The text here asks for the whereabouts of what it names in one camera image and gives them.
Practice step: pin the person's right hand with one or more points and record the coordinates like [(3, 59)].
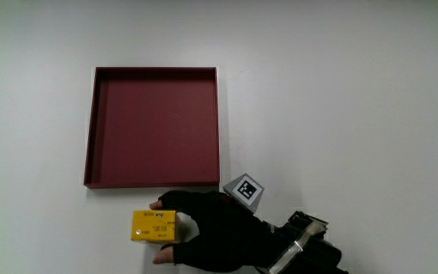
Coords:
[(223, 236)]

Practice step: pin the dark red square tray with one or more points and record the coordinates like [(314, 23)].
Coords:
[(154, 125)]

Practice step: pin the yellow ice redtea carton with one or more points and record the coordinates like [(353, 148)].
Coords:
[(153, 226)]

